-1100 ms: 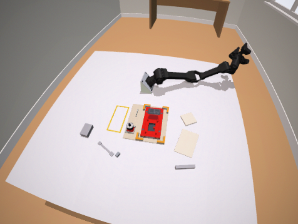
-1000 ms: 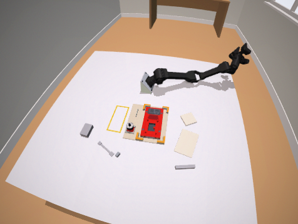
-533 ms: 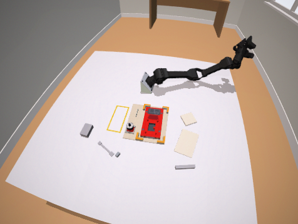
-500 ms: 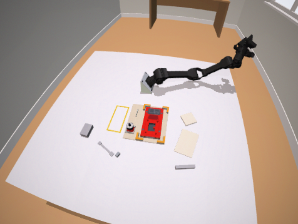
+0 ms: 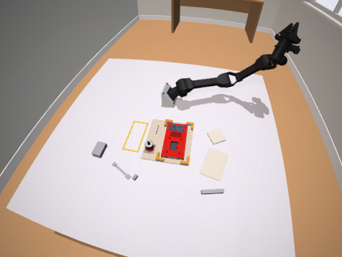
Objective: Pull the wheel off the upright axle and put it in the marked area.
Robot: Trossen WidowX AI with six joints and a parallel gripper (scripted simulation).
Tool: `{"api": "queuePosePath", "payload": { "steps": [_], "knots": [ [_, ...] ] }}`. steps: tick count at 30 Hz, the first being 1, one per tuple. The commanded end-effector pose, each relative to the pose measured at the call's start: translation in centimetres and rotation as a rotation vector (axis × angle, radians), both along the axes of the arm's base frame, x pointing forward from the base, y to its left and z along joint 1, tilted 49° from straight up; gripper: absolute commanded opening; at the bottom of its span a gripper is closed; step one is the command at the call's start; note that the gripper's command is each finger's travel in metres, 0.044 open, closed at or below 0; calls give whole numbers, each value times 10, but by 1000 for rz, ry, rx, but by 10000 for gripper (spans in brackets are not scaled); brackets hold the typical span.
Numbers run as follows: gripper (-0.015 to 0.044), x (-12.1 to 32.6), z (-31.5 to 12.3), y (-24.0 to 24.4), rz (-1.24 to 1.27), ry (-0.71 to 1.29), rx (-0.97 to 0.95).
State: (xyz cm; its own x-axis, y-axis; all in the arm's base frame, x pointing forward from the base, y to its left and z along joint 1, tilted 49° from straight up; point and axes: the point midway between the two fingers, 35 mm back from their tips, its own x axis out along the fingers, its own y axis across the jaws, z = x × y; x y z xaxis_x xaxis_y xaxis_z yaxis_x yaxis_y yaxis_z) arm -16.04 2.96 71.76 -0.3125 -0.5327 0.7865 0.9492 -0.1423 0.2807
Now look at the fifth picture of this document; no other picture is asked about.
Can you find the black wheel with grey hub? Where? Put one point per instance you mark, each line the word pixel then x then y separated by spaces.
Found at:
pixel 149 146

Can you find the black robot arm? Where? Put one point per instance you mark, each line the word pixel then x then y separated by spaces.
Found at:
pixel 264 62

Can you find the beige flat square board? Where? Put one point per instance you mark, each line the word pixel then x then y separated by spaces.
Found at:
pixel 214 164

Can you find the beige flat square block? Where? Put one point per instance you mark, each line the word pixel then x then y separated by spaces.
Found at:
pixel 216 136

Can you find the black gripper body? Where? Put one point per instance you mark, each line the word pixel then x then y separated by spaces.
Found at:
pixel 285 41

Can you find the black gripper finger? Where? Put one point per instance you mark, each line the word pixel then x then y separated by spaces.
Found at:
pixel 286 29
pixel 294 29

